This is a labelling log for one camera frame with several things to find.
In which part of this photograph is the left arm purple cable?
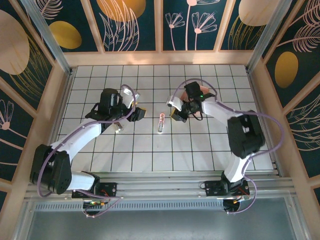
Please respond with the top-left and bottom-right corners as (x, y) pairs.
(36, 84), (138, 219)

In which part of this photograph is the small white pink tube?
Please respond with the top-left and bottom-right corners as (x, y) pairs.
(157, 112), (166, 135)

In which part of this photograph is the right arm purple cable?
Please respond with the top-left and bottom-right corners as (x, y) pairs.
(173, 78), (285, 215)

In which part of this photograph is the aluminium frame post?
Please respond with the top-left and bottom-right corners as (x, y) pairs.
(19, 0), (74, 76)
(245, 0), (294, 74)

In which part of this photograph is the slotted grey cable duct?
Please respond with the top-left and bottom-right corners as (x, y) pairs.
(32, 201), (242, 211)

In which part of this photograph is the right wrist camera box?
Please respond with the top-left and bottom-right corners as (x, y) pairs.
(166, 95), (184, 112)

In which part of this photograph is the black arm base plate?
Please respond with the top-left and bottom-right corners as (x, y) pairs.
(204, 179), (251, 198)
(71, 181), (118, 200)

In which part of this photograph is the small controller board with wires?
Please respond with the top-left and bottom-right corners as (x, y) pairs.
(82, 199), (109, 210)
(223, 196), (251, 214)

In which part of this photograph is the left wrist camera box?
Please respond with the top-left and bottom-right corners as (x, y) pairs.
(121, 86), (141, 110)

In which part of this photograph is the aluminium mounting rail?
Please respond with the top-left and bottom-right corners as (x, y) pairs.
(24, 171), (293, 201)

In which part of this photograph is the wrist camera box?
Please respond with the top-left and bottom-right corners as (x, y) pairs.
(166, 95), (184, 112)
(121, 86), (141, 110)

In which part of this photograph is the aluminium table edge rail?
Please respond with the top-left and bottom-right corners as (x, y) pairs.
(38, 69), (76, 181)
(247, 69), (281, 177)

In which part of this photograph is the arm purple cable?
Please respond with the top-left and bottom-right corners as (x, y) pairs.
(36, 84), (138, 219)
(173, 78), (285, 215)

